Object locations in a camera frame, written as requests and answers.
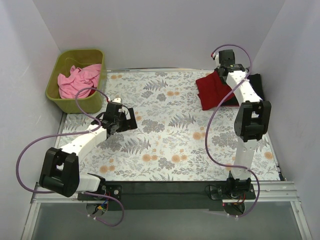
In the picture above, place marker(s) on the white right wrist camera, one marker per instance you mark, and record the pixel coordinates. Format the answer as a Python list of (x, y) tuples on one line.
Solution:
[(215, 58)]

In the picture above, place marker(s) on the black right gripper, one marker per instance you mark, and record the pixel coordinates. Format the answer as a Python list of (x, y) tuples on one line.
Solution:
[(222, 72)]

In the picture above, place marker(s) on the pink crumpled t shirt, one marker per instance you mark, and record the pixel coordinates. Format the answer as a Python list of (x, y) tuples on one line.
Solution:
[(80, 78)]

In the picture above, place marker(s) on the aluminium frame rail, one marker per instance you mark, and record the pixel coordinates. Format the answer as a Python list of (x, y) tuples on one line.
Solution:
[(275, 215)]

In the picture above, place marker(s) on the green plastic bin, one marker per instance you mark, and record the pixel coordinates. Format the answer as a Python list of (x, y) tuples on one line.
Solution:
[(79, 58)]

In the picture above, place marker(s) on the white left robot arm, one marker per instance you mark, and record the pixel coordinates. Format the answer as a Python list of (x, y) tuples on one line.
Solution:
[(61, 171)]

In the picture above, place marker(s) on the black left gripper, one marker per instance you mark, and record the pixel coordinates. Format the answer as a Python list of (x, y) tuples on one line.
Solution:
[(124, 122)]

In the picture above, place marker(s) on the red t shirt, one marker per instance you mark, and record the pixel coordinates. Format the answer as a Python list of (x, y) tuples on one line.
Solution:
[(211, 90)]

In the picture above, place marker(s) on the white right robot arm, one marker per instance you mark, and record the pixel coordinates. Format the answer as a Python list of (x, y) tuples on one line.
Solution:
[(250, 125)]

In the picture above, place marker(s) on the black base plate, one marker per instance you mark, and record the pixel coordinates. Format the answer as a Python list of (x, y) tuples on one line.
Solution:
[(173, 195)]

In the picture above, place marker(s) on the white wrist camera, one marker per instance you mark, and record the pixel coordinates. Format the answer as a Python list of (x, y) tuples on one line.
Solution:
[(215, 58), (115, 100)]

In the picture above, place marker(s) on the folded black t shirt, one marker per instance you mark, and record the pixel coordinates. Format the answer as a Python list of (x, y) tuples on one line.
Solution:
[(256, 82)]

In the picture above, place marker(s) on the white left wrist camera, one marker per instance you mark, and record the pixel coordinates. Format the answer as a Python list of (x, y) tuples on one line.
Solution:
[(115, 100)]

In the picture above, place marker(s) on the red garment in bin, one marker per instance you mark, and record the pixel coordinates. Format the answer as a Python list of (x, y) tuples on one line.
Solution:
[(92, 91)]

